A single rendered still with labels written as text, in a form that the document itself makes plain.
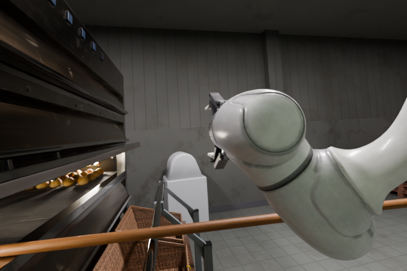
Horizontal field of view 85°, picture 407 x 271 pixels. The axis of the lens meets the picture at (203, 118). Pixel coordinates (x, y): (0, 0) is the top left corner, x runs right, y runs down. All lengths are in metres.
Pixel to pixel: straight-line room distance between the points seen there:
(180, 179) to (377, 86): 5.06
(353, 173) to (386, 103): 6.43
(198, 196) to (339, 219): 3.26
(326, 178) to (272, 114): 0.12
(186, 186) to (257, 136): 3.25
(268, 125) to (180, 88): 3.97
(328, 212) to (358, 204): 0.04
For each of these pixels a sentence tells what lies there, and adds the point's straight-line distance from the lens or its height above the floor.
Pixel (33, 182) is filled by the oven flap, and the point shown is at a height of 1.40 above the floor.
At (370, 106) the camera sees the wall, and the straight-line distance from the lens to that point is 6.38.
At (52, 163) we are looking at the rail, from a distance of 0.66.
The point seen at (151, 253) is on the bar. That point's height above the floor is 1.17.
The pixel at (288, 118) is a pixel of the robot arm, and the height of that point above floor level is 1.49.
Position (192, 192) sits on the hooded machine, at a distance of 3.52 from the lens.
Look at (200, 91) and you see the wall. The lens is 4.26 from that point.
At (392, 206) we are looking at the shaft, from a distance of 1.07.
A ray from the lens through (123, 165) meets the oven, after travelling 2.25.
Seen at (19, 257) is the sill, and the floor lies 1.17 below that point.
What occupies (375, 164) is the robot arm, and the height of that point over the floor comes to 1.43.
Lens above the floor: 1.48
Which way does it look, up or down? 4 degrees up
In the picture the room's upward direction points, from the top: 3 degrees counter-clockwise
